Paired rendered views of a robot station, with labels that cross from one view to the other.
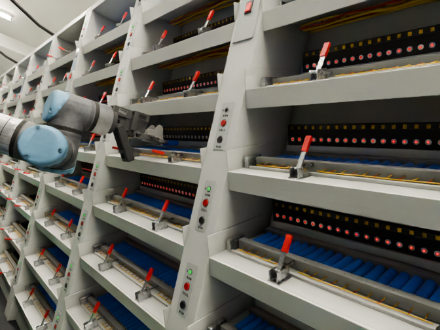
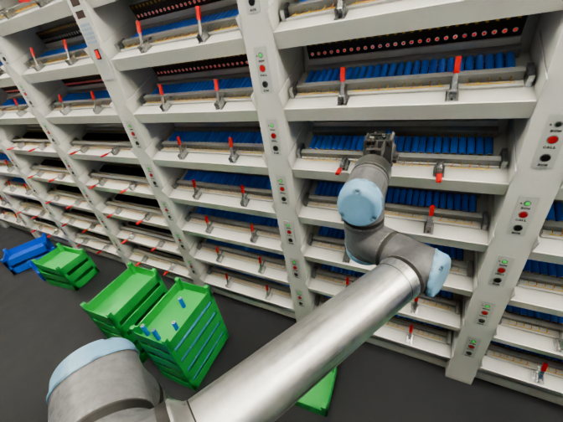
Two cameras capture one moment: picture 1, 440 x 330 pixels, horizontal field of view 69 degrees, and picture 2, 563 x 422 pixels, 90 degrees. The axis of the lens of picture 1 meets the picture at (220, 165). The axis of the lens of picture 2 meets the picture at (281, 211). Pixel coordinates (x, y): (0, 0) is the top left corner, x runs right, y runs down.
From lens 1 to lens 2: 0.99 m
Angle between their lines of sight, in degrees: 41
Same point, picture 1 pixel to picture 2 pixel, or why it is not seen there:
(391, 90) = not seen: outside the picture
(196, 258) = (510, 252)
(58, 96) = (378, 199)
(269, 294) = not seen: outside the picture
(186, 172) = (476, 186)
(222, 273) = (549, 259)
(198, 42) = (467, 12)
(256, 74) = not seen: outside the picture
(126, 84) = (280, 74)
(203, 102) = (496, 110)
